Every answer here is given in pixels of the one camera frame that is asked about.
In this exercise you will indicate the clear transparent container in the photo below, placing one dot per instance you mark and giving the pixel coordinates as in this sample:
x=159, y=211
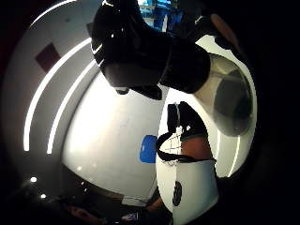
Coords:
x=229, y=103

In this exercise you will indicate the blue background structure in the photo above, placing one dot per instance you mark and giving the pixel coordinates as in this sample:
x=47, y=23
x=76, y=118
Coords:
x=159, y=14

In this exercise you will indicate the blue rectangular object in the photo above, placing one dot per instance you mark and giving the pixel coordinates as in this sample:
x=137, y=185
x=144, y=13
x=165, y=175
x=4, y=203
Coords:
x=148, y=149

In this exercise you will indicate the long ceiling light strip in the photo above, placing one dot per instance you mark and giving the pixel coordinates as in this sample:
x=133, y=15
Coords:
x=51, y=10
x=64, y=106
x=39, y=93
x=236, y=156

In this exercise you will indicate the dark red square panel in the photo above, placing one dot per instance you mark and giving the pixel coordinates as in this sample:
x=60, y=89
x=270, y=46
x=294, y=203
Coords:
x=47, y=56

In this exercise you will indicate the round ceiling spotlight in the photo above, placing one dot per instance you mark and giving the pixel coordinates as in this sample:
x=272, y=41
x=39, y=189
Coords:
x=33, y=179
x=43, y=196

